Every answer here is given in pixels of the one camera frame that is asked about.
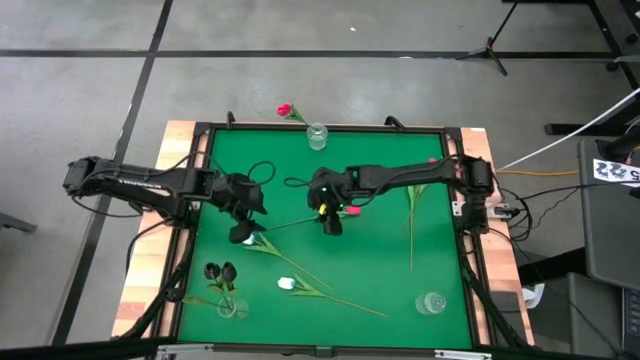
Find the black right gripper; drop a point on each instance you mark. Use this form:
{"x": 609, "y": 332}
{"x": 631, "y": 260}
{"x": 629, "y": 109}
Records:
{"x": 332, "y": 187}

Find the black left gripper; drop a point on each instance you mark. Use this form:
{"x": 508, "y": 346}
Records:
{"x": 240, "y": 197}

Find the pink artificial tulip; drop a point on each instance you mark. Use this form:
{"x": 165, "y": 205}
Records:
{"x": 284, "y": 110}
{"x": 432, "y": 160}
{"x": 353, "y": 210}

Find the white artificial tulip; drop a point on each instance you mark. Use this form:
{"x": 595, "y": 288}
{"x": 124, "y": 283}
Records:
{"x": 265, "y": 246}
{"x": 414, "y": 192}
{"x": 286, "y": 284}

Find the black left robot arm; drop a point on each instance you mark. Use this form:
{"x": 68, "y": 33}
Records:
{"x": 140, "y": 182}

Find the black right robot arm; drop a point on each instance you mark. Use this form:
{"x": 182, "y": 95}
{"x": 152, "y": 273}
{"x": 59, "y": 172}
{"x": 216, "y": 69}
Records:
{"x": 410, "y": 172}

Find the clear glass vase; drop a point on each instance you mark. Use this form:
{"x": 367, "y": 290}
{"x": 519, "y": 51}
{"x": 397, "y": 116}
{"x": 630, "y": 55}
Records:
{"x": 242, "y": 310}
{"x": 431, "y": 304}
{"x": 318, "y": 140}

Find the green felt mat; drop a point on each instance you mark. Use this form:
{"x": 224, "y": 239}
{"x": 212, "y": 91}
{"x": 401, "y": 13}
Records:
{"x": 300, "y": 330}

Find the black tripod stand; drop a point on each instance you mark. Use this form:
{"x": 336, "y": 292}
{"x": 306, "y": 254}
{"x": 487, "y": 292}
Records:
{"x": 488, "y": 50}

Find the dark grey stand foot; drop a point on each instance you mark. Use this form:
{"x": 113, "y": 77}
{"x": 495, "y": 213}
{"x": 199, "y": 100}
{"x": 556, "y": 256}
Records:
{"x": 15, "y": 222}

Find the white plastic container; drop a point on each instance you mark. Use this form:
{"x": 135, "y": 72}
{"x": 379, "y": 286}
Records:
{"x": 534, "y": 295}

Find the black desk foot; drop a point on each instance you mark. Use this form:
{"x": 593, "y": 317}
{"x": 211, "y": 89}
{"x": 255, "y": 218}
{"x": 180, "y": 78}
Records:
{"x": 565, "y": 129}

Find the dark grey desk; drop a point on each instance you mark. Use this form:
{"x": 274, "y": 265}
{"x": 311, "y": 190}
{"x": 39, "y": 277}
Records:
{"x": 610, "y": 240}

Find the white printed number tag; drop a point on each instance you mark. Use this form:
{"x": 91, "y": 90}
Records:
{"x": 615, "y": 171}

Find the black keyboard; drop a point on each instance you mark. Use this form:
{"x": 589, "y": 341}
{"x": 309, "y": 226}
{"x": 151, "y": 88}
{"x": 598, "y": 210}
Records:
{"x": 632, "y": 320}

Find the black metal table frame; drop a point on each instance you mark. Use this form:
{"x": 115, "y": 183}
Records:
{"x": 250, "y": 127}

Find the silver metal bracket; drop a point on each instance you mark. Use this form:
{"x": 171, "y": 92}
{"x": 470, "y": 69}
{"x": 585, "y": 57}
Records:
{"x": 462, "y": 355}
{"x": 185, "y": 350}

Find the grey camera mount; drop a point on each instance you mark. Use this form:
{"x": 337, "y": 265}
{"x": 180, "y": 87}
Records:
{"x": 324, "y": 352}

